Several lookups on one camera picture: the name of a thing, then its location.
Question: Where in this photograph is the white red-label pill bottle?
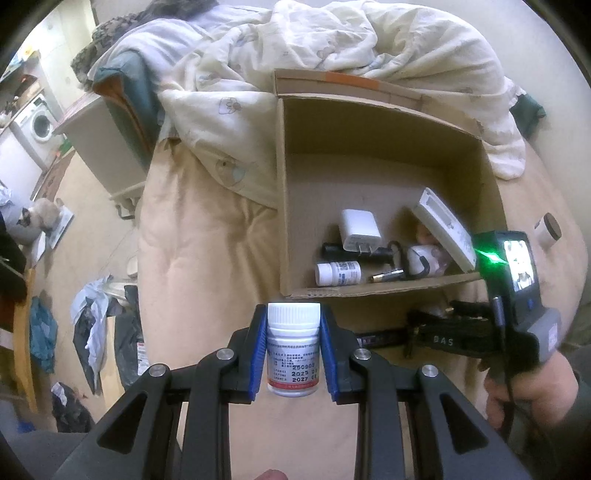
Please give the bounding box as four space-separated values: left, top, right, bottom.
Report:
266 303 322 398

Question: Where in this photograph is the white remote control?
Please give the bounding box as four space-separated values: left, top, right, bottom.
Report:
412 187 477 273

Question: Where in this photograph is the white charger adapter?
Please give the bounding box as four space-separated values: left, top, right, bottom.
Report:
339 209 382 251

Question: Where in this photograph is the black remote stick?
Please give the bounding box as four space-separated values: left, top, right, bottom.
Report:
356 330 408 349

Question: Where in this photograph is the person's right hand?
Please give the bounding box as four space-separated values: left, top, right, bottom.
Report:
484 351 579 430

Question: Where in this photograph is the person's left hand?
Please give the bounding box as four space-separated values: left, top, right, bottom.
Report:
254 469 287 480

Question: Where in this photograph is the pink white plush pouch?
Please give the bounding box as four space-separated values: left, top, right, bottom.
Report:
407 223 452 278

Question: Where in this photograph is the white brown-lid jar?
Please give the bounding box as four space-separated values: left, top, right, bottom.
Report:
534 212 562 250

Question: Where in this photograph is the white blue-label pill bottle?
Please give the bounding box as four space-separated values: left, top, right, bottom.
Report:
315 261 362 287

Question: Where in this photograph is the blue cloth on floor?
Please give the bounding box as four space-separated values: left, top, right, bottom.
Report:
29 297 58 374

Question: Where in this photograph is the tan bed sheet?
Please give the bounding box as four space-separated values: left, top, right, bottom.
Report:
139 138 588 479

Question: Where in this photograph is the dark green cloth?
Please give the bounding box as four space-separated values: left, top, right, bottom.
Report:
510 93 546 139

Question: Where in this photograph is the wooden chair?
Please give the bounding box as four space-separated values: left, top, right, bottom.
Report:
1 268 39 414

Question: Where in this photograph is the brown cardboard box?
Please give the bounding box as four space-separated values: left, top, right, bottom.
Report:
273 69 507 299

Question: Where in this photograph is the siamese cat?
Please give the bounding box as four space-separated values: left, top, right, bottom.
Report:
17 198 63 232

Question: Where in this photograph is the white bedside cabinet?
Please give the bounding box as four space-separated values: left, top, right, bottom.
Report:
54 92 147 220

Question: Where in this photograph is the white washing machine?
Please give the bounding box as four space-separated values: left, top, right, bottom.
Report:
10 94 64 165

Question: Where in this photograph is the teal orange pillow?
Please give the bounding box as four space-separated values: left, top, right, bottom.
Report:
91 50 163 172

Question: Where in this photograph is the cream rumpled duvet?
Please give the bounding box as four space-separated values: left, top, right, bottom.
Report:
88 1 526 207

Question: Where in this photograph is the grey patterned blanket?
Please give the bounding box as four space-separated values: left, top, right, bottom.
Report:
70 0 218 86

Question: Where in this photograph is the black cord loop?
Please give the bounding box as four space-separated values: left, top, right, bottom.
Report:
386 240 432 281

